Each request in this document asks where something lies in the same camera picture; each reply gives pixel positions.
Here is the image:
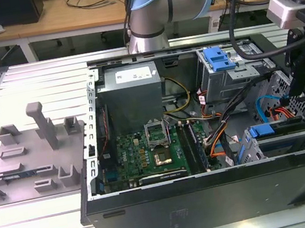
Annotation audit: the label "orange power wire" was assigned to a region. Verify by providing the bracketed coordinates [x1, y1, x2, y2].
[268, 103, 297, 123]

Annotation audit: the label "blue data wire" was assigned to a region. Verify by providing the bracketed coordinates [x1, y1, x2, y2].
[254, 91, 292, 125]

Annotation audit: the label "hard disk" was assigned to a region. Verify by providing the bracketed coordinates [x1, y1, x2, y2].
[230, 115, 305, 164]

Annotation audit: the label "grey metal drive cage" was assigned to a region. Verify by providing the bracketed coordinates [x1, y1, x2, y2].
[193, 37, 281, 106]

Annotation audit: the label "blue plastic drive latch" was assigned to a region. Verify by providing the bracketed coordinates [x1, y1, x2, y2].
[202, 43, 237, 75]

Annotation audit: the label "installed RAM stick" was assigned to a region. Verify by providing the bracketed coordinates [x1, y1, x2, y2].
[187, 120, 210, 172]

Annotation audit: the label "black RAM slot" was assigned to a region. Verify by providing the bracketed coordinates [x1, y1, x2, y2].
[175, 122, 201, 176]

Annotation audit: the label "thin metal locking lever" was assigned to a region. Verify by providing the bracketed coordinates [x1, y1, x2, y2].
[162, 114, 175, 146]

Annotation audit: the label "black open PC case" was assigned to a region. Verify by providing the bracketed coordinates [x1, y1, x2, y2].
[54, 23, 305, 228]

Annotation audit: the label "CPU socket gold pins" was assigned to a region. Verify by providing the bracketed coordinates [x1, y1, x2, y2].
[150, 142, 177, 169]

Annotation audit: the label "grey power supply unit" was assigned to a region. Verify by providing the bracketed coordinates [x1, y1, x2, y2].
[92, 60, 169, 131]

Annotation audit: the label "black graphics card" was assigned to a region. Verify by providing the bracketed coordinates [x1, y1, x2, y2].
[137, 168, 189, 187]

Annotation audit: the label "green motherboard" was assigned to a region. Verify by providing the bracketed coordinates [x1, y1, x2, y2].
[93, 115, 219, 193]

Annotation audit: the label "wooden desk with black box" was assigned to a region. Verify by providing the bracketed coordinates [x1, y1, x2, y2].
[0, 0, 135, 69]

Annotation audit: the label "grey parts rack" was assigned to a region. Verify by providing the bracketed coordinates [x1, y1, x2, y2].
[0, 94, 98, 208]

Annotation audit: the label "RAM stick on rack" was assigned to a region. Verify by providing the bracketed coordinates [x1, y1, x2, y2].
[0, 169, 39, 182]

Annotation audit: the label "black sleeved cable bundle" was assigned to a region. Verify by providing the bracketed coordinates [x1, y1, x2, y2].
[194, 72, 282, 147]

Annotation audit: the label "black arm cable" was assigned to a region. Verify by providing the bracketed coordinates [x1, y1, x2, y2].
[119, 0, 305, 82]

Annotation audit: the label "yellow and black wire bundle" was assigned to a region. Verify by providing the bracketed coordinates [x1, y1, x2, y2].
[157, 73, 194, 116]

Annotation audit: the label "orange wire bundle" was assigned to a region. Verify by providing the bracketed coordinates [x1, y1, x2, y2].
[205, 131, 231, 159]

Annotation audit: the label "metal socket cover frame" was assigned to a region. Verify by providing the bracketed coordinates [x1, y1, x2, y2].
[143, 116, 172, 148]

